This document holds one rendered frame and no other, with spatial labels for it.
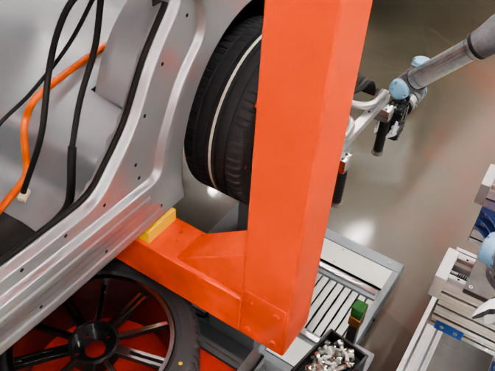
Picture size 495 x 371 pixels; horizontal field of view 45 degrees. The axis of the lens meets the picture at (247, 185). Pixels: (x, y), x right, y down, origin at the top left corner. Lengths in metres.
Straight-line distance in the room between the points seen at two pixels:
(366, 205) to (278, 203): 1.75
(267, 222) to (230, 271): 0.31
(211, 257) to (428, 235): 1.56
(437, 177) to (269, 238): 2.04
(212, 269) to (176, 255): 0.15
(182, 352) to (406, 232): 1.54
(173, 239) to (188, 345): 0.34
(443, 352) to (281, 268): 0.99
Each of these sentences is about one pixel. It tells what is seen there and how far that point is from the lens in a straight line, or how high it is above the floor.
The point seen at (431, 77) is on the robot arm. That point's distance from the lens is 2.19.
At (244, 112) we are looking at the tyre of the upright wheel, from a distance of 1.86.
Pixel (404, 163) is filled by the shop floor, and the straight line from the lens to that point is 3.49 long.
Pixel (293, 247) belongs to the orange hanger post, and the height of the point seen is 1.00.
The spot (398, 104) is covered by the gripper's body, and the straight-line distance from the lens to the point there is 2.29.
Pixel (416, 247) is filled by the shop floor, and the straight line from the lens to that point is 3.01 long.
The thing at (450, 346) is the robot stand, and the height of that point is 0.21.
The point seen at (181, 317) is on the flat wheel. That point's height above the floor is 0.50.
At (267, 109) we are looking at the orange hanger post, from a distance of 1.29.
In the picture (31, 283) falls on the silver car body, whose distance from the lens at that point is 1.59.
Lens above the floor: 2.10
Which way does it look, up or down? 42 degrees down
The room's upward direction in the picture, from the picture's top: 4 degrees clockwise
